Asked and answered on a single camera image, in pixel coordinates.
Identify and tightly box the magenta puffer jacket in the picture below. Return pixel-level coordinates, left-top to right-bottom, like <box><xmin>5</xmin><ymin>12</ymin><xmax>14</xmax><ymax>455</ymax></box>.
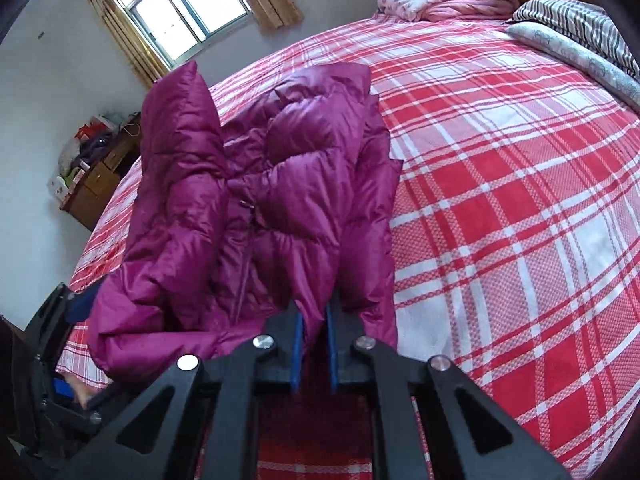
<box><xmin>88</xmin><ymin>63</ymin><xmax>402</xmax><ymax>382</ymax></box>

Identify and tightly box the person's left hand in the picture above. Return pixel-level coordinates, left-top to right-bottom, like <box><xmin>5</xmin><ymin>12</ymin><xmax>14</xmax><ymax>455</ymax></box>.
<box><xmin>64</xmin><ymin>373</ymin><xmax>108</xmax><ymax>410</ymax></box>

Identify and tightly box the red white plaid bedspread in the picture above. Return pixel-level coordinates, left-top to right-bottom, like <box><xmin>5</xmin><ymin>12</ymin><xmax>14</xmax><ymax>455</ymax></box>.
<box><xmin>56</xmin><ymin>18</ymin><xmax>639</xmax><ymax>479</ymax></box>

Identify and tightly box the wooden desk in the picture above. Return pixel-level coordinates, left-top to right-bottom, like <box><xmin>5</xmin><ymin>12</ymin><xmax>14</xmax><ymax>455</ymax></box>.
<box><xmin>61</xmin><ymin>113</ymin><xmax>142</xmax><ymax>231</ymax></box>

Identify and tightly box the clutter pile on desk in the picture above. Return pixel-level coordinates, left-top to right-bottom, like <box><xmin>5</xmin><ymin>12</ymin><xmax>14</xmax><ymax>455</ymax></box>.
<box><xmin>48</xmin><ymin>114</ymin><xmax>124</xmax><ymax>204</ymax></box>

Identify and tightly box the left beige curtain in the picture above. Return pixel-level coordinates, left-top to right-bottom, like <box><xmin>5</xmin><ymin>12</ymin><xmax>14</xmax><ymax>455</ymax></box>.
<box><xmin>88</xmin><ymin>0</ymin><xmax>170</xmax><ymax>90</ymax></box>

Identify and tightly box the light blue patterned pillow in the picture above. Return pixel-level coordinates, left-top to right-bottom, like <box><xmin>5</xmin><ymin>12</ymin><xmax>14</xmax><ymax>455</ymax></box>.
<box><xmin>506</xmin><ymin>22</ymin><xmax>639</xmax><ymax>113</ymax></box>

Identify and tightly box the pink floral quilt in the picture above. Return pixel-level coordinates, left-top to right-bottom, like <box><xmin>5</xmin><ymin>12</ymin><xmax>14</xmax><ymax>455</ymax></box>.
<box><xmin>378</xmin><ymin>0</ymin><xmax>520</xmax><ymax>23</ymax></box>

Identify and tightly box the striped grey pillow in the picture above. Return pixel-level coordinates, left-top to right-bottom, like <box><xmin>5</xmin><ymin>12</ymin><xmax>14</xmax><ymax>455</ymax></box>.
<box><xmin>509</xmin><ymin>0</ymin><xmax>639</xmax><ymax>80</ymax></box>

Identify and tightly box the window with metal frame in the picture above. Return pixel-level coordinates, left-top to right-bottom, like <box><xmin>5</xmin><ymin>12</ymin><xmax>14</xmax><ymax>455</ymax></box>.
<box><xmin>119</xmin><ymin>0</ymin><xmax>250</xmax><ymax>64</ymax></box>

